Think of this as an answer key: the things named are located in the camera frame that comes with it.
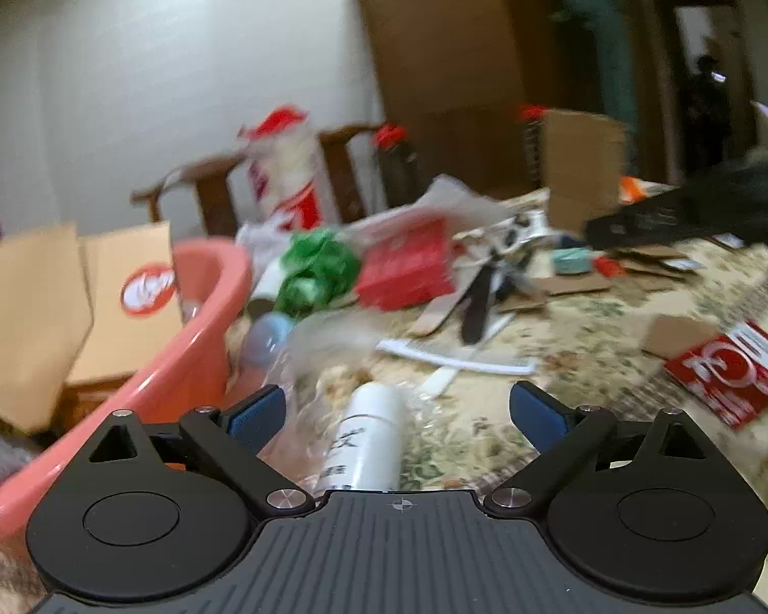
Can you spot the floral cloth covered desktop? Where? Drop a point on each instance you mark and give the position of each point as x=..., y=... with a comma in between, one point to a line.
x=589, y=345

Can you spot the clear plastic bag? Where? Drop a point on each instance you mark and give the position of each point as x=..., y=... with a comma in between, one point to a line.
x=320, y=345

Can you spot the white plastic bottle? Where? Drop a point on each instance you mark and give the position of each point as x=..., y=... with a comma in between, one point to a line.
x=371, y=428

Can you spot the tall wooden chair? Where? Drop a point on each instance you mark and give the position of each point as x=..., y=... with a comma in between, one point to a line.
x=217, y=185

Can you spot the orange and white envelope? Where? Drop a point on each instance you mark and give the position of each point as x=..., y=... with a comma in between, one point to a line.
x=637, y=189

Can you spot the small white plastic piece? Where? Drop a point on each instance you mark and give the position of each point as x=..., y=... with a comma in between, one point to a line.
x=441, y=380

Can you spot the red and white packet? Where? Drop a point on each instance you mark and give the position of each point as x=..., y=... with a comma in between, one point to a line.
x=729, y=371

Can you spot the brown cardboard square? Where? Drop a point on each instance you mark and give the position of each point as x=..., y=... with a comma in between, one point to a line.
x=678, y=336

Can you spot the dark bottle red cap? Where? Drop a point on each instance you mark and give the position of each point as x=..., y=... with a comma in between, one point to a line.
x=397, y=166
x=531, y=141

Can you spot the white comb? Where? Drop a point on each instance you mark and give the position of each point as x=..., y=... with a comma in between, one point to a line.
x=461, y=358

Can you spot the tan flat strip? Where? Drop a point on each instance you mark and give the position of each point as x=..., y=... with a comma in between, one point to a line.
x=438, y=313

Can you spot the bag of paper cups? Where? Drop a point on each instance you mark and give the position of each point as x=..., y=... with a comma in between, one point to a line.
x=288, y=172

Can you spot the silver metal object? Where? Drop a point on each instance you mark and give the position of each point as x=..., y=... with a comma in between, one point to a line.
x=518, y=230

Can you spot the teal hanging cloth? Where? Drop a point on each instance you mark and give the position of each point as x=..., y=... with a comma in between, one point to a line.
x=598, y=32

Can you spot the red flat box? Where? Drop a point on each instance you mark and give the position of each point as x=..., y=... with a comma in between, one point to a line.
x=406, y=265

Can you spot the brown wooden wardrobe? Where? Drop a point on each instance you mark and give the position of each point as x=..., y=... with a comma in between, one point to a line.
x=448, y=45

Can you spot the small red cap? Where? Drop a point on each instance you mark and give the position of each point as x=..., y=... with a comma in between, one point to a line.
x=608, y=265

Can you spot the cardboard tube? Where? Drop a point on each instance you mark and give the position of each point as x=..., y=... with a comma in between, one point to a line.
x=265, y=284

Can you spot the pink plastic basin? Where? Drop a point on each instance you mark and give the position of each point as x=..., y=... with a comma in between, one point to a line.
x=192, y=345

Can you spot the pale blue round object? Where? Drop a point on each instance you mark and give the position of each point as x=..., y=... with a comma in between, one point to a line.
x=269, y=339

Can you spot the white plastic bag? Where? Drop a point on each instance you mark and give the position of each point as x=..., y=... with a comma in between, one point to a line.
x=259, y=240

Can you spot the large brown cardboard sheet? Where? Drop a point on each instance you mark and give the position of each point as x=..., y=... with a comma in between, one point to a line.
x=582, y=166

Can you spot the checked blanket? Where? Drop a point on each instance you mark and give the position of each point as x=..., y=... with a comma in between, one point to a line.
x=0, y=579

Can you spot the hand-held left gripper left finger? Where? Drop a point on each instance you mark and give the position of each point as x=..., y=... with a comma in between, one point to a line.
x=256, y=414

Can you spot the black narrow strip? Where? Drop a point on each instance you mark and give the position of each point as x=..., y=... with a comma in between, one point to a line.
x=477, y=307

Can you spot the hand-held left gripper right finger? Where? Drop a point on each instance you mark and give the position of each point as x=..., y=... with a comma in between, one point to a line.
x=541, y=412

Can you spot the green plastic bag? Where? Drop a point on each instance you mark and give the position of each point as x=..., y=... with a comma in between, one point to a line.
x=317, y=268

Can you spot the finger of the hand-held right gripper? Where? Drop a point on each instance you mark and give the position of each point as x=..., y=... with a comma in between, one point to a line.
x=653, y=220

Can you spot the brown paper bag red logo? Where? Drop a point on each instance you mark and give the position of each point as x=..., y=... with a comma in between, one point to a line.
x=45, y=313

